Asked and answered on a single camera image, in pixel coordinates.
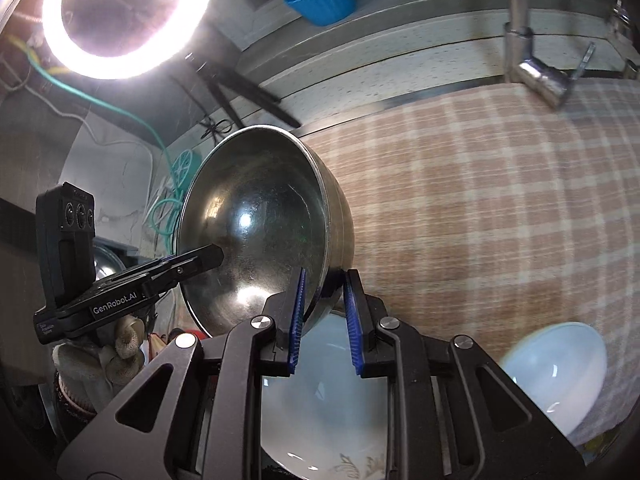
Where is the large steel mixing bowl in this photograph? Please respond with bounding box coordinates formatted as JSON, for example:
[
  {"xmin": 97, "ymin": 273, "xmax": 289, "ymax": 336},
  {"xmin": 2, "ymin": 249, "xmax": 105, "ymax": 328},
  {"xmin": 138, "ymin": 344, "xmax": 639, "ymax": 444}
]
[{"xmin": 174, "ymin": 126, "xmax": 355, "ymax": 336}]

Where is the white cable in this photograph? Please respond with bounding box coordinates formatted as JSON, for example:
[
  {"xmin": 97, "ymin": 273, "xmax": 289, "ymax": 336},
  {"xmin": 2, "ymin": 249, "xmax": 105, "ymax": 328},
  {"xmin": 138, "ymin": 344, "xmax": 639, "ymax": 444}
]
[{"xmin": 0, "ymin": 58, "xmax": 156, "ymax": 212}]

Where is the black tripod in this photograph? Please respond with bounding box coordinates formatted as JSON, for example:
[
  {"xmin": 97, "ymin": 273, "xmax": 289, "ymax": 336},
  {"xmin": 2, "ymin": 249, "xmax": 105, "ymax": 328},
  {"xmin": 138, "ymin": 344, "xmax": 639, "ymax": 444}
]
[{"xmin": 184, "ymin": 52, "xmax": 302, "ymax": 129}]

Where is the chrome kitchen faucet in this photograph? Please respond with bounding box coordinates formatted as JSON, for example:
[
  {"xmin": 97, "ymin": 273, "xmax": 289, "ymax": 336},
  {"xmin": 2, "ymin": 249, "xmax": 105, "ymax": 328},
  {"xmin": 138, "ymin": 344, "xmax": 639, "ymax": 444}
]
[{"xmin": 502, "ymin": 0, "xmax": 598, "ymax": 110}]

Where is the light blue ceramic bowl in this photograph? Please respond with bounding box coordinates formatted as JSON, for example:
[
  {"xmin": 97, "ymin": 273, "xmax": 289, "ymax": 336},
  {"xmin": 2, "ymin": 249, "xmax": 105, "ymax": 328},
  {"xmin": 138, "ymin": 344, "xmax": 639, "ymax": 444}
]
[{"xmin": 500, "ymin": 322, "xmax": 608, "ymax": 436}]

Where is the white plate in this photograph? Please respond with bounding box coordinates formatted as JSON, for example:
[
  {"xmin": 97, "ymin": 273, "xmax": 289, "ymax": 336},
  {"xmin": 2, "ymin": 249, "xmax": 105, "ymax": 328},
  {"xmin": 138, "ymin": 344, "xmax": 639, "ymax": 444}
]
[{"xmin": 260, "ymin": 313, "xmax": 387, "ymax": 479}]

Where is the teal cable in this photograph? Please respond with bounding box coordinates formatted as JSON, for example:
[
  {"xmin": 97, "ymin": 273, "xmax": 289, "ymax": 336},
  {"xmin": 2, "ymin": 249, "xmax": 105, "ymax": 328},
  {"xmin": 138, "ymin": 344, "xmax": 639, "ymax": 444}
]
[{"xmin": 6, "ymin": 34, "xmax": 202, "ymax": 252}]

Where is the gloved left hand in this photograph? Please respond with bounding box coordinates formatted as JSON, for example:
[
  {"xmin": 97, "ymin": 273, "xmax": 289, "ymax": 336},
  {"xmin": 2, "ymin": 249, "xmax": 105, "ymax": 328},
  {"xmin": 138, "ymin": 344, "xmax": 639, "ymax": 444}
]
[{"xmin": 52, "ymin": 314, "xmax": 145, "ymax": 414}]

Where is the checked table cloth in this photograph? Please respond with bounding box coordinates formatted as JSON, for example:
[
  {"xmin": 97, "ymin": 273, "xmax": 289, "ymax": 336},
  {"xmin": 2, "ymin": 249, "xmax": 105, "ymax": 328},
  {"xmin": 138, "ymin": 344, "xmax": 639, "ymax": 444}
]
[{"xmin": 305, "ymin": 78, "xmax": 639, "ymax": 444}]

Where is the ring light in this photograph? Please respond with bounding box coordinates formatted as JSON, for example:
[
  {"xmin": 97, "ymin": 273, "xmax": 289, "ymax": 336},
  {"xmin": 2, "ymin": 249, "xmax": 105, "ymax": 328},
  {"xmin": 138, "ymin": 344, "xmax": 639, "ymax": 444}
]
[{"xmin": 41, "ymin": 0, "xmax": 210, "ymax": 80}]

